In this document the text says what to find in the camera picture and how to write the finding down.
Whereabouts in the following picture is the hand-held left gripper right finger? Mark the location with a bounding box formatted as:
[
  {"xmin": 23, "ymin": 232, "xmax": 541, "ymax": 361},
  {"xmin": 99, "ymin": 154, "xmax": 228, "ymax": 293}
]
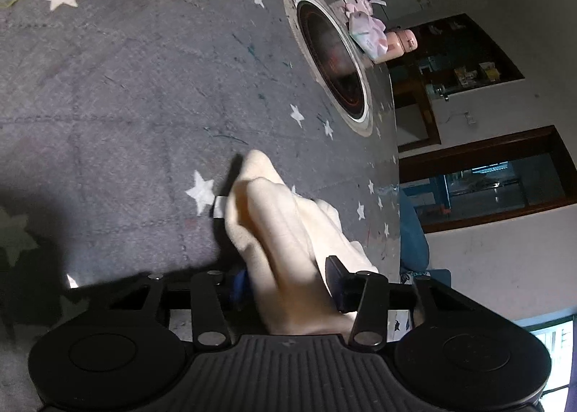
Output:
[{"xmin": 325, "ymin": 254, "xmax": 470, "ymax": 350}]

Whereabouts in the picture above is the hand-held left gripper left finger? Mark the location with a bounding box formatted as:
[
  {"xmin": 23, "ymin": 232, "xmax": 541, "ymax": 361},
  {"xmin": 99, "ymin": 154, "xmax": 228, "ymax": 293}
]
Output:
[{"xmin": 107, "ymin": 269, "xmax": 248, "ymax": 349}]

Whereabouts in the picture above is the cream white sweatshirt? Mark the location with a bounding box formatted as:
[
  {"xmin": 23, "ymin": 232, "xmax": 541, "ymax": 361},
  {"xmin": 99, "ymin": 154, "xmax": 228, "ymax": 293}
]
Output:
[{"xmin": 213, "ymin": 149, "xmax": 380, "ymax": 337}]

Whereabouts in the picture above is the patterned white cushion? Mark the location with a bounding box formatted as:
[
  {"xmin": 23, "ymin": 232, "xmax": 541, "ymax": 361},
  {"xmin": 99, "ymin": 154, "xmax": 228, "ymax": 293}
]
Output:
[{"xmin": 388, "ymin": 309, "xmax": 418, "ymax": 343}]

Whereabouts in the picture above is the blue sofa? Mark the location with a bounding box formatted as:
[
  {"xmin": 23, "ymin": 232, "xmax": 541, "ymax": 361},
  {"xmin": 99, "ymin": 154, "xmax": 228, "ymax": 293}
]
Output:
[{"xmin": 398, "ymin": 193, "xmax": 452, "ymax": 284}]

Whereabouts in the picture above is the wooden side table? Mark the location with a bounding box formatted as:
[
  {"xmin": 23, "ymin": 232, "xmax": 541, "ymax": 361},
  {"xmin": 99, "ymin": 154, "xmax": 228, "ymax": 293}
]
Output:
[{"xmin": 391, "ymin": 79, "xmax": 442, "ymax": 152}]

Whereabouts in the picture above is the bright window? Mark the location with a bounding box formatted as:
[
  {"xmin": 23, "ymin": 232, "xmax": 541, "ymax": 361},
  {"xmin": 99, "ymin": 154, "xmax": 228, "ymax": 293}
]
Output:
[{"xmin": 525, "ymin": 315, "xmax": 577, "ymax": 395}]

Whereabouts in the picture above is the round black induction cooktop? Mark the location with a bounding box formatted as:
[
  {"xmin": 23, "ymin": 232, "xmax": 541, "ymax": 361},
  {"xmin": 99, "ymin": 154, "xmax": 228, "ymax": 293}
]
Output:
[{"xmin": 282, "ymin": 0, "xmax": 375, "ymax": 139}]

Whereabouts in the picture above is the grey star-print tablecloth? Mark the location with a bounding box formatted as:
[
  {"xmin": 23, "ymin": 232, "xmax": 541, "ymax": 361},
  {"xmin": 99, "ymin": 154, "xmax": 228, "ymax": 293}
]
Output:
[{"xmin": 0, "ymin": 0, "xmax": 403, "ymax": 412}]

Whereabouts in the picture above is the pink white tissue pack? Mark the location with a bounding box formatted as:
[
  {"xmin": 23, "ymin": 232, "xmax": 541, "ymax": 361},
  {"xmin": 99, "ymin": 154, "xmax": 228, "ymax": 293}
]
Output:
[{"xmin": 344, "ymin": 0, "xmax": 389, "ymax": 65}]

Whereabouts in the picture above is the pink insulated bottle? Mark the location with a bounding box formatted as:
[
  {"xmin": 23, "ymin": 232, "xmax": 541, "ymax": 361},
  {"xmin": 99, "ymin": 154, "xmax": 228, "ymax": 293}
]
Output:
[{"xmin": 384, "ymin": 28, "xmax": 418, "ymax": 58}]

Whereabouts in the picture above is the dark wooden display cabinet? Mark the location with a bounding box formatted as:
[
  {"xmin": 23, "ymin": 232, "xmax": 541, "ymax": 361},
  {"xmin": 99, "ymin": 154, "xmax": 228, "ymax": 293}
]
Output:
[{"xmin": 390, "ymin": 13, "xmax": 526, "ymax": 99}]

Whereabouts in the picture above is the wooden door frame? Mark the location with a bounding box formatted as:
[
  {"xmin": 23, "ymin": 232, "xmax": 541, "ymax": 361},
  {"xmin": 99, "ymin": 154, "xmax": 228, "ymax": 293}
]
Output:
[{"xmin": 399, "ymin": 125, "xmax": 577, "ymax": 233}]

